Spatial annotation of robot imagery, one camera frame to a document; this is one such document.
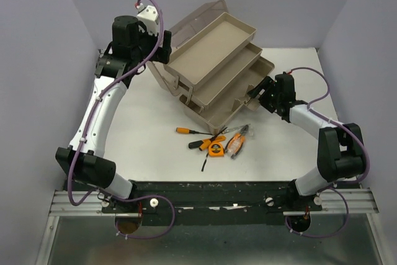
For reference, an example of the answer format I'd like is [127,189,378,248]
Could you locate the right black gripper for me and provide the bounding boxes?
[249,76,282,114]

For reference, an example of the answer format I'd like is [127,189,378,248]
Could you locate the beige tool box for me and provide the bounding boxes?
[148,0,275,133]

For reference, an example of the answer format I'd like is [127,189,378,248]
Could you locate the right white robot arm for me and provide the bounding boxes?
[248,73,370,210]

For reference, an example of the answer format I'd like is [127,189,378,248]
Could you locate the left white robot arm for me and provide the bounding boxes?
[55,11,171,212]

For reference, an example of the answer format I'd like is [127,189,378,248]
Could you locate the orange tape measure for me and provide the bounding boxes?
[208,142,225,157]

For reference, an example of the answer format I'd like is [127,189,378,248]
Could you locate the orange black utility knife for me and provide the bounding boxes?
[188,135,226,151]

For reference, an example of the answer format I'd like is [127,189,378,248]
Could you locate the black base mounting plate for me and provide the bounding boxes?
[63,179,323,227]

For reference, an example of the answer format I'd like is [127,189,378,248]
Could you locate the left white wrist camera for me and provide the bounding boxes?
[135,3,159,36]

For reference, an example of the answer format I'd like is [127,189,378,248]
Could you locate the small clear handled screwdriver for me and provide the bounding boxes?
[221,125,245,134]

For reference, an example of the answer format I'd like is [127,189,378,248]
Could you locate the orange handled pliers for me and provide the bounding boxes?
[225,124,250,159]

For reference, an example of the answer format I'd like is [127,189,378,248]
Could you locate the orange handled screwdriver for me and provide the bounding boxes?
[199,127,227,151]
[176,127,205,135]

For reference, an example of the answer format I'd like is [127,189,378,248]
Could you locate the aluminium extrusion rail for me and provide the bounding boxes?
[48,190,108,217]

